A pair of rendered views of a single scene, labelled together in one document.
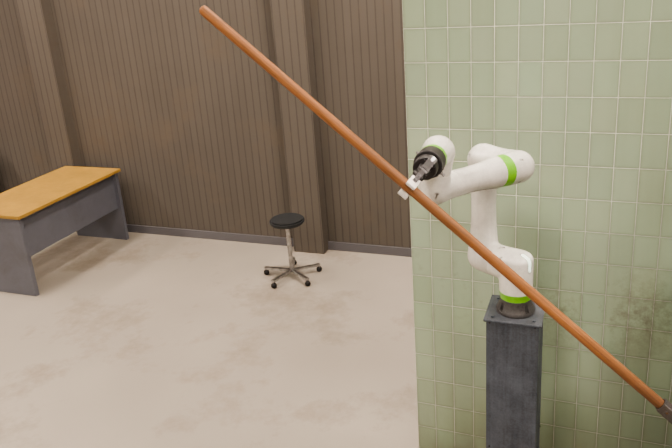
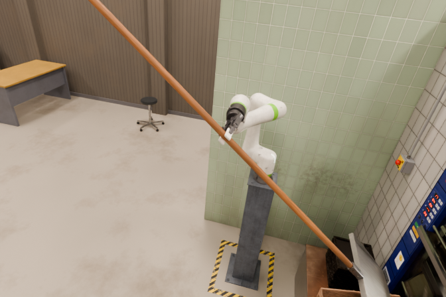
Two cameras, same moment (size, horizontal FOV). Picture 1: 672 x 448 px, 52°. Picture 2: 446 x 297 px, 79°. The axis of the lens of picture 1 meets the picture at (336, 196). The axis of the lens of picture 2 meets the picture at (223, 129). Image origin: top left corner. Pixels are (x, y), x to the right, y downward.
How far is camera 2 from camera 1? 91 cm
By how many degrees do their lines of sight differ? 15
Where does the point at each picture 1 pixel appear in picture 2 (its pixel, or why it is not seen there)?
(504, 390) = (252, 215)
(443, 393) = (218, 198)
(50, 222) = (25, 89)
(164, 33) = not seen: outside the picture
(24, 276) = (10, 116)
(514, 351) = (260, 199)
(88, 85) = (48, 18)
